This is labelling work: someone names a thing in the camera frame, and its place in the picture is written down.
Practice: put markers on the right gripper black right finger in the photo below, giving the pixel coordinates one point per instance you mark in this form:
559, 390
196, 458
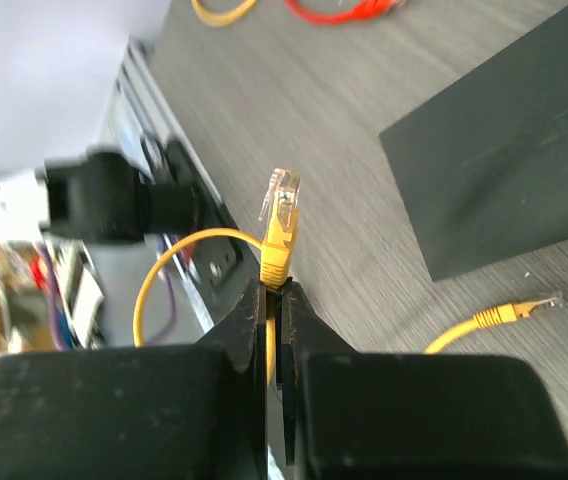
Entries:
355, 415

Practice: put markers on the black network switch box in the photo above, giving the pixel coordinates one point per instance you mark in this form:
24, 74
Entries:
482, 167

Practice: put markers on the aluminium front rail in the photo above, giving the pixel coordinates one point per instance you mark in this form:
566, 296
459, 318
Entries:
137, 123

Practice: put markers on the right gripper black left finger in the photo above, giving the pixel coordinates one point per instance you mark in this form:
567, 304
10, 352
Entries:
193, 411

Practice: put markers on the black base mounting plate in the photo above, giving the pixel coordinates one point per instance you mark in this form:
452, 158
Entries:
219, 267

